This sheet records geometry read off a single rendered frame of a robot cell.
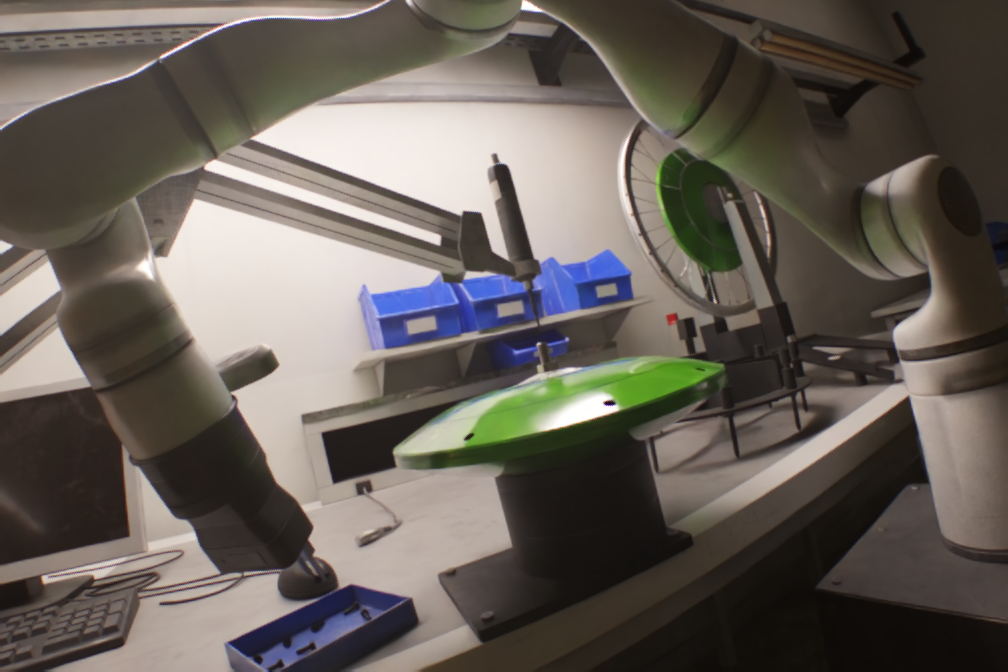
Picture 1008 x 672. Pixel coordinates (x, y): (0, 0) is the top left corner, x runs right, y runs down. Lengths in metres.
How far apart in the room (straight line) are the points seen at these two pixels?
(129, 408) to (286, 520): 0.13
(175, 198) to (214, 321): 0.84
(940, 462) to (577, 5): 0.45
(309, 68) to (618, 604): 0.46
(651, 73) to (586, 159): 1.47
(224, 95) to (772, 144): 0.36
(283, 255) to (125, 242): 1.03
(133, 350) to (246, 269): 1.06
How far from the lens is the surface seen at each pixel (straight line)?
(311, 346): 1.33
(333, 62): 0.35
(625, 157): 1.08
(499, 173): 0.79
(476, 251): 0.67
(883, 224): 0.47
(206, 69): 0.33
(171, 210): 0.54
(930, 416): 0.49
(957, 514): 0.52
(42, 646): 0.71
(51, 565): 0.95
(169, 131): 0.32
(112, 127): 0.32
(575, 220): 1.68
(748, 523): 0.55
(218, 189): 0.57
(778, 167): 0.41
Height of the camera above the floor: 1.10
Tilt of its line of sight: 9 degrees up
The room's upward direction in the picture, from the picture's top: 14 degrees counter-clockwise
